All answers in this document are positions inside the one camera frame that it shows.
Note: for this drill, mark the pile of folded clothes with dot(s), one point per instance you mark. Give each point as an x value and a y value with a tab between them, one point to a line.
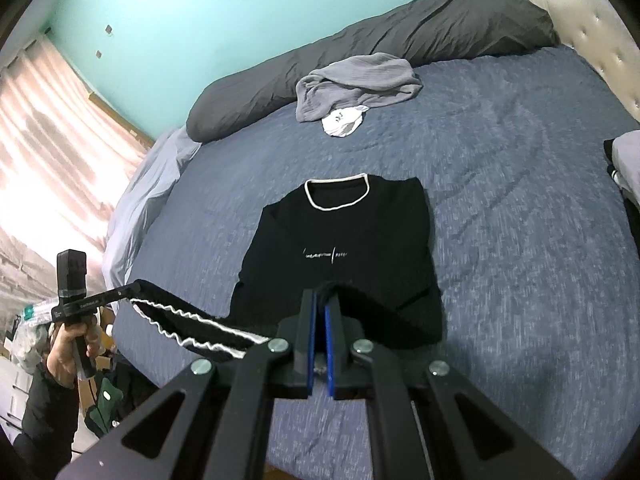
627	160

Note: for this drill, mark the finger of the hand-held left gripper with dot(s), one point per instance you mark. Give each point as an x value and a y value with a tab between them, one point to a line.
120	294

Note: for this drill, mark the grey sweatshirt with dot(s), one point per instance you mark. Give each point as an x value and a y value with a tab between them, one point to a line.
360	80

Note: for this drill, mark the person's left hand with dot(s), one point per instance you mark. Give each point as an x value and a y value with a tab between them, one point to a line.
59	355

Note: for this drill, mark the light grey blanket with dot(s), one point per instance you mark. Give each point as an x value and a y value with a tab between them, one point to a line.
145	190

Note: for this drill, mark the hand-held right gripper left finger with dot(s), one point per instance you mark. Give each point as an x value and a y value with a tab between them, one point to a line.
311	355

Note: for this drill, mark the clear plastic bag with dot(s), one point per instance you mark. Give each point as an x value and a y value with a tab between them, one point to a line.
30	330

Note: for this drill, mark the pink curtain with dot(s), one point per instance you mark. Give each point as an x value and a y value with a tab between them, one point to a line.
60	160

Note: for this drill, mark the cream tufted headboard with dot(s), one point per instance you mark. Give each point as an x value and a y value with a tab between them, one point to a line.
590	25

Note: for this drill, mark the wooden board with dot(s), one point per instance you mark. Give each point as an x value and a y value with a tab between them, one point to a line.
120	118

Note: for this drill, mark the person's left forearm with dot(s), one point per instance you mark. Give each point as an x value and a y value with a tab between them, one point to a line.
45	410

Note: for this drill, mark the white garment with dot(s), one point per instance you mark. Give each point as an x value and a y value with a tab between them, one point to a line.
342	122

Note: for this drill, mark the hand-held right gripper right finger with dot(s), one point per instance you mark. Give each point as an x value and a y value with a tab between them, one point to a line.
330	355

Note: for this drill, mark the black sweater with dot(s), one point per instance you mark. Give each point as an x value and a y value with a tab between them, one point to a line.
340	230

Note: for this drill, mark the dark grey long pillow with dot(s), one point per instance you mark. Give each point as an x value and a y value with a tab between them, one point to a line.
400	35

